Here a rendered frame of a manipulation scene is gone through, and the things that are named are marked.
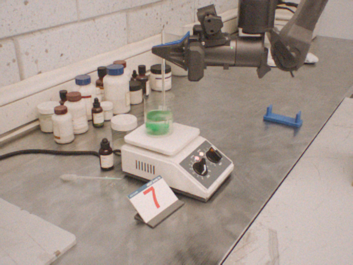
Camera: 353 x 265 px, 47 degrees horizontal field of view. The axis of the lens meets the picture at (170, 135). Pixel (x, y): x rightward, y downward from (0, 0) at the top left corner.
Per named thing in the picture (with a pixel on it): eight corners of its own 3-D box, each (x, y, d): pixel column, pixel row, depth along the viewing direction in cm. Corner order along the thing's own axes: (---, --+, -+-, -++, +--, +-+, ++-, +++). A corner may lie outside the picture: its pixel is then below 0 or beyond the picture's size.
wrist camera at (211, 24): (227, 38, 79) (230, 2, 75) (228, 50, 72) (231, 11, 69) (196, 37, 79) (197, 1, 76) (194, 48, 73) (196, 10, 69)
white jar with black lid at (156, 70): (146, 87, 135) (146, 65, 132) (164, 83, 139) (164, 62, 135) (157, 93, 130) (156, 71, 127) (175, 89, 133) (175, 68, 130)
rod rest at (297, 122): (302, 123, 110) (304, 111, 108) (298, 128, 107) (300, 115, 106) (267, 115, 115) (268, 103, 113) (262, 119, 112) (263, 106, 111)
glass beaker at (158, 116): (138, 131, 86) (137, 93, 83) (165, 124, 89) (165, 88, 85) (153, 144, 81) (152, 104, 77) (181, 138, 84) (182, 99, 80)
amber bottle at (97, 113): (90, 124, 109) (87, 97, 105) (100, 122, 111) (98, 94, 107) (95, 129, 107) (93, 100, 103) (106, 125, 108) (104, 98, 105)
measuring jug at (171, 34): (167, 62, 160) (167, 23, 153) (200, 63, 159) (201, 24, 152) (160, 78, 143) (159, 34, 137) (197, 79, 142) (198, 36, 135)
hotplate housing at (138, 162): (234, 173, 87) (236, 140, 84) (206, 205, 77) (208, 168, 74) (146, 148, 98) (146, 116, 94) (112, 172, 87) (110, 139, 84)
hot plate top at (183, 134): (201, 132, 87) (201, 129, 86) (173, 156, 78) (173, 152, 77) (154, 120, 92) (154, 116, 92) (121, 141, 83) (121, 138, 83)
